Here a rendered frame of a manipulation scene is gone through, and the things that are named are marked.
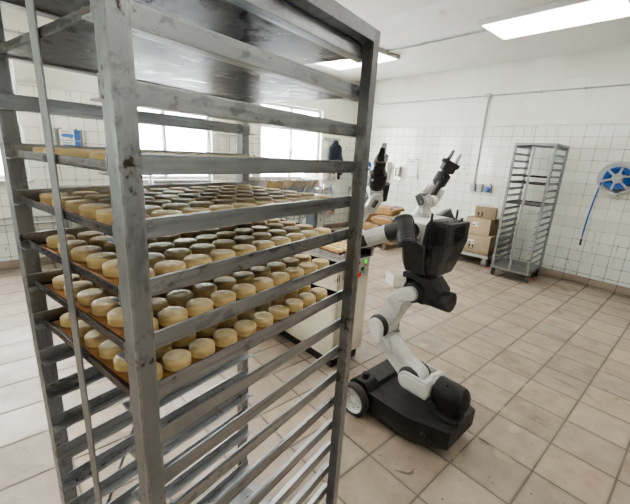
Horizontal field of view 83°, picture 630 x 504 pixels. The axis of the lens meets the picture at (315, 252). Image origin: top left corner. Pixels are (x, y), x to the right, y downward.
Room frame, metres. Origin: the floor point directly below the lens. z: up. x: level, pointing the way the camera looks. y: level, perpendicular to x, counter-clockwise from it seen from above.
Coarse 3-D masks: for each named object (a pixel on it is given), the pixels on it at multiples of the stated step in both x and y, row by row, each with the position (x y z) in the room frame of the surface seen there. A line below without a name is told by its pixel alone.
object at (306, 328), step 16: (320, 256) 2.41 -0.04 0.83; (368, 256) 2.49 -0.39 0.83; (336, 288) 2.28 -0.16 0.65; (336, 304) 2.28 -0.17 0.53; (304, 320) 2.50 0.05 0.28; (320, 320) 2.38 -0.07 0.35; (288, 336) 2.69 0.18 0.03; (304, 336) 2.50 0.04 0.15; (336, 336) 2.30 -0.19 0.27; (320, 352) 2.36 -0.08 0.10; (352, 352) 2.48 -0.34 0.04
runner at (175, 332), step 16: (320, 272) 0.86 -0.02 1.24; (336, 272) 0.92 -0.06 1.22; (272, 288) 0.71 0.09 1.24; (288, 288) 0.75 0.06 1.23; (240, 304) 0.64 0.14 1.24; (256, 304) 0.67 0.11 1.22; (192, 320) 0.55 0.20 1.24; (208, 320) 0.58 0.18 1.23; (224, 320) 0.60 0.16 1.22; (160, 336) 0.50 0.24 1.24; (176, 336) 0.52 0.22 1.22
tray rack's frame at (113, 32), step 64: (128, 0) 0.46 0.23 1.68; (320, 0) 0.76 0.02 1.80; (0, 64) 0.71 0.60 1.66; (128, 64) 0.46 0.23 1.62; (0, 128) 0.70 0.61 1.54; (128, 128) 0.45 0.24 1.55; (128, 192) 0.45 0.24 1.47; (64, 256) 0.58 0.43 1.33; (128, 256) 0.44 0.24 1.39; (128, 320) 0.45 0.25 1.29
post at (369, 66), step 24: (360, 96) 0.95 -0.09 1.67; (360, 120) 0.95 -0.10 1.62; (360, 144) 0.94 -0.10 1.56; (360, 168) 0.94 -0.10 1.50; (360, 192) 0.94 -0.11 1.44; (360, 216) 0.94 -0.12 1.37; (360, 240) 0.95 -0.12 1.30; (336, 384) 0.95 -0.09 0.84; (336, 408) 0.94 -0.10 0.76; (336, 432) 0.94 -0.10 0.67; (336, 456) 0.94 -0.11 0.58; (336, 480) 0.94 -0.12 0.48
